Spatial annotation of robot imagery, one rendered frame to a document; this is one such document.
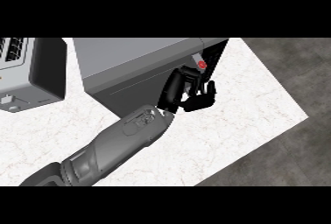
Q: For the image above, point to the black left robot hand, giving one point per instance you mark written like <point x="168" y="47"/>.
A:
<point x="172" y="90"/>

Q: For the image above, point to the grey milk carton red dot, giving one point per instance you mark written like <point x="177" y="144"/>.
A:
<point x="202" y="62"/>

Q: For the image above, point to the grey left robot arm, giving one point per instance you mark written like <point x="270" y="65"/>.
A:
<point x="116" y="143"/>

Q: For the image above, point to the grey microwave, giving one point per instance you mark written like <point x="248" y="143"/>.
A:
<point x="129" y="61"/>

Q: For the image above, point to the grey toaster oven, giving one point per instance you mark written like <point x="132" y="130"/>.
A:
<point x="26" y="75"/>

